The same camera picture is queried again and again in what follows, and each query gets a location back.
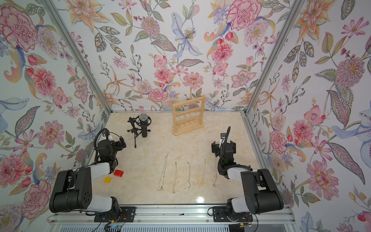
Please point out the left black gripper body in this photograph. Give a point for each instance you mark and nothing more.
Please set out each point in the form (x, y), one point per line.
(117, 146)

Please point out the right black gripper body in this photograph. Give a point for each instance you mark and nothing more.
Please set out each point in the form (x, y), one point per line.
(216, 147)

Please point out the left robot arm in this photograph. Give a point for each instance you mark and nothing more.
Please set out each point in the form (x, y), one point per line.
(73, 188)

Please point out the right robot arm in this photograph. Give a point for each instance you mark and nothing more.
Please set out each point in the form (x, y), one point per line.
(260, 193)

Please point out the wooden jewelry display stand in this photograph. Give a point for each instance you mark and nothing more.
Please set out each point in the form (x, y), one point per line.
(188, 120)

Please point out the red toy brick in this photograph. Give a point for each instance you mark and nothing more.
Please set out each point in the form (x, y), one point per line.
(118, 173)

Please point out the yellow toy brick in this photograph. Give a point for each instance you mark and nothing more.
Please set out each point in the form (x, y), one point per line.
(107, 179)

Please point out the black microphone with mesh head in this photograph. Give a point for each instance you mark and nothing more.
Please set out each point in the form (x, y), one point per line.
(144, 122)

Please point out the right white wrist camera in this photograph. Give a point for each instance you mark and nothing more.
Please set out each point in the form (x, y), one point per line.
(223, 137)

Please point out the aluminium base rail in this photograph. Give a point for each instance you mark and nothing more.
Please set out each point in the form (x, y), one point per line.
(170, 214)

